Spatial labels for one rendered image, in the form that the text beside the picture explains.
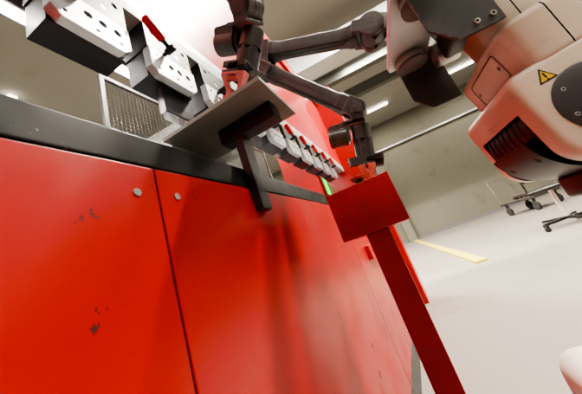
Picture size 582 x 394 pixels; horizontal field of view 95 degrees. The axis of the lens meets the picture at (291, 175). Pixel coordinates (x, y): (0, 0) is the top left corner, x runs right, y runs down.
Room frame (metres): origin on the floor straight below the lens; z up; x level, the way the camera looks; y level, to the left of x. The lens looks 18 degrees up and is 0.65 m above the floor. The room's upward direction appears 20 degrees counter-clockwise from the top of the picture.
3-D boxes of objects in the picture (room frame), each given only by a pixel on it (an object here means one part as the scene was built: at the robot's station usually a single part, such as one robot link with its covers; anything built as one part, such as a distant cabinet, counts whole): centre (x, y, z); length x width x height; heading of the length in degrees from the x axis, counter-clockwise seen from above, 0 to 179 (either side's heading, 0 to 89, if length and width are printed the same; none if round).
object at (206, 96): (0.77, 0.17, 1.26); 0.15 x 0.09 x 0.17; 161
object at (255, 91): (0.55, 0.09, 1.00); 0.26 x 0.18 x 0.01; 71
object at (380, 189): (0.74, -0.17, 0.75); 0.20 x 0.16 x 0.18; 165
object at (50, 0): (0.39, 0.30, 1.26); 0.15 x 0.09 x 0.17; 161
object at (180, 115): (0.60, 0.23, 1.13); 0.10 x 0.02 x 0.10; 161
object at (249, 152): (0.54, 0.05, 0.88); 0.14 x 0.04 x 0.22; 71
